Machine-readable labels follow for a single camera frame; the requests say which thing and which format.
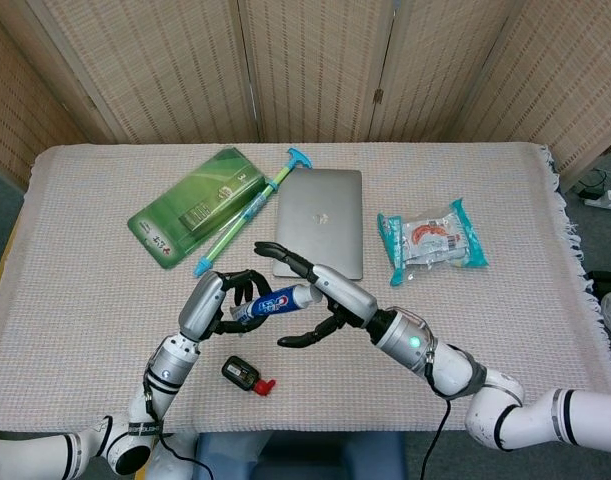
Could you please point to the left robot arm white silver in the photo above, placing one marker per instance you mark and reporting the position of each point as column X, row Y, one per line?
column 172, row 362

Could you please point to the dark trouser leg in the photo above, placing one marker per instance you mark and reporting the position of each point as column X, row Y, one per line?
column 607, row 282

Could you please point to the wicker folding screen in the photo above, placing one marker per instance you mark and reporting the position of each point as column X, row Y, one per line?
column 310, row 65

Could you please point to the black ink bottle red cap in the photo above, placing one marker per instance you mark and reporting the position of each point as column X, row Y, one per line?
column 240, row 371

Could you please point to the blue white toothpaste tube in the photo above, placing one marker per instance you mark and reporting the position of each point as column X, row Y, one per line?
column 272, row 304

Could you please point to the grey closed laptop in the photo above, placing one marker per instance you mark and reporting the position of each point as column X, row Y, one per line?
column 317, row 215

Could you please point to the beige woven tablecloth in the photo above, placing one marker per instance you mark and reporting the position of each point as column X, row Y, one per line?
column 85, row 300

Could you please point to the white power strip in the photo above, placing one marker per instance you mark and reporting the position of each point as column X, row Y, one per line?
column 605, row 200

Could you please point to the blue robot base block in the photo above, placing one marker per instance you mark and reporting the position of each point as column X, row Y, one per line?
column 305, row 460

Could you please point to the green toothbrush blister pack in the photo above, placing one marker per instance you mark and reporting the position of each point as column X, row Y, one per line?
column 185, row 210

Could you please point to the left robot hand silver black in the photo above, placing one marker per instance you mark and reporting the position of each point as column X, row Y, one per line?
column 202, row 305

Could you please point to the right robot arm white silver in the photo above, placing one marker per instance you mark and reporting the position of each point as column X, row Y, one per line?
column 450, row 367

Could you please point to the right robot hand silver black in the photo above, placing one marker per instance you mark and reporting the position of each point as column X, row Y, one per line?
column 347, row 295

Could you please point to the brass screen hinge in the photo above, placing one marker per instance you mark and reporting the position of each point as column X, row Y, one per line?
column 378, row 95

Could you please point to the green blue toy water pump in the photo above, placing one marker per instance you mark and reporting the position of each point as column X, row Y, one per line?
column 225, row 242

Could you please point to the teal clear snack bag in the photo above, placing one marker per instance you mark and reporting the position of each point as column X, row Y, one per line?
column 430, row 240

